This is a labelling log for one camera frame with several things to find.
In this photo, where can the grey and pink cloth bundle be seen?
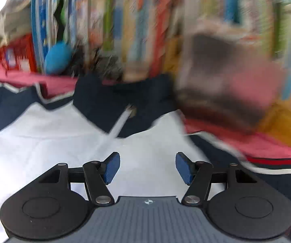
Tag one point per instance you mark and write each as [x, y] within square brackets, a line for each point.
[226, 81]

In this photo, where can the pink blanket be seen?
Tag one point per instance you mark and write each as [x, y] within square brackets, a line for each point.
[269, 146]

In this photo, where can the row of colourful books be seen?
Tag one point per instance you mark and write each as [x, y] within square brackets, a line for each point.
[135, 17]

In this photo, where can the blue plush ball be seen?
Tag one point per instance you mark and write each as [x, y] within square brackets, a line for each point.
[57, 59]

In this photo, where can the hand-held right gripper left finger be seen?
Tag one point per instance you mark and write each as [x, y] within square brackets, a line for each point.
[112, 168]

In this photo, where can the red and white box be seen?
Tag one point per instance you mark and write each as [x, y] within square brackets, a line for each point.
[14, 55]

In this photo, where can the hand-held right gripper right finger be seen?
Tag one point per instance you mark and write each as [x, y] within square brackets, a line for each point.
[183, 168]

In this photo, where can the navy and white jacket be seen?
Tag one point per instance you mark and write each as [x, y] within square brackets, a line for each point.
[59, 136]

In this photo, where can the dark furry toy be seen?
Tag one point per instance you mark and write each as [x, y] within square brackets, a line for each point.
[105, 65]

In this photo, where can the grey and white cloth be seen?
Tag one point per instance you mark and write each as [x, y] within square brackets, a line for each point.
[11, 20]

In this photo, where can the yellow plush toy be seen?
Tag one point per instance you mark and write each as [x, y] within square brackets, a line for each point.
[284, 124]

